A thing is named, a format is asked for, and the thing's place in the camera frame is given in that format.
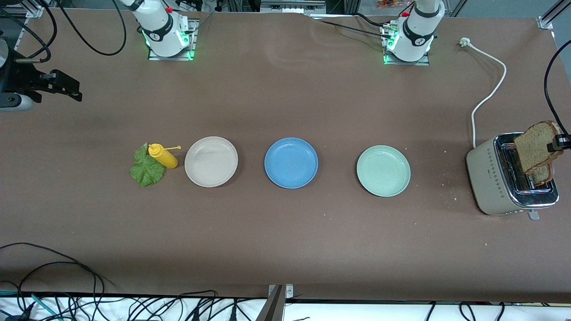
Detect brown bread slice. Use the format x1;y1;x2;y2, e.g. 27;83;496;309
530;163;554;187
513;121;564;175

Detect green lettuce leaf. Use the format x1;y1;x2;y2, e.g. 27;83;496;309
130;142;166;188

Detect yellow mustard squeeze bottle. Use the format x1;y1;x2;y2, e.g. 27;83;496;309
148;143;182;169

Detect beige plate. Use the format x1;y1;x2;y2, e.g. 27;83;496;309
184;136;239;188

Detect mint green plate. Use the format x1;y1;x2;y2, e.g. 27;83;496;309
356;145;411;198

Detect blue plate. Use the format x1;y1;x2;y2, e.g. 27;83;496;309
264;137;319;189

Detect beige chrome toaster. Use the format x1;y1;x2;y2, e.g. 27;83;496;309
466;132;559;221

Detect aluminium profile bar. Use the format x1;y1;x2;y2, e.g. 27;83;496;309
260;0;327;14

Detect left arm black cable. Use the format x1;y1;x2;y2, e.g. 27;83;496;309
544;39;571;135

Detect aluminium frame profile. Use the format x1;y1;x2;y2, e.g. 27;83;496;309
537;0;571;31
0;0;46;49

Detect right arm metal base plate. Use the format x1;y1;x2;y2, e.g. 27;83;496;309
148;19;198;61

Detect white toaster power cable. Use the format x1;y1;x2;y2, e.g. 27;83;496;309
459;37;507;149

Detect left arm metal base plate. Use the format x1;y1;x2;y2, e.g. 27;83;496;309
383;22;430;66

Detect long looping black cable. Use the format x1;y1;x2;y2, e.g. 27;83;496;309
0;242;106;313

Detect short looping black cable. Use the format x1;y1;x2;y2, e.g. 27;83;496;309
18;261;97;313

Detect teal cable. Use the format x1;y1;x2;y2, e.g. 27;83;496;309
0;290;63;321

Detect black base supply cable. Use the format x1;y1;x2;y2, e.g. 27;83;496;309
312;12;393;40

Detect tangled black cables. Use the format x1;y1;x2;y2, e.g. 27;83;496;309
105;290;268;321

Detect metal table edge bracket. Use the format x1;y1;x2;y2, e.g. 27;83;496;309
257;284;294;321

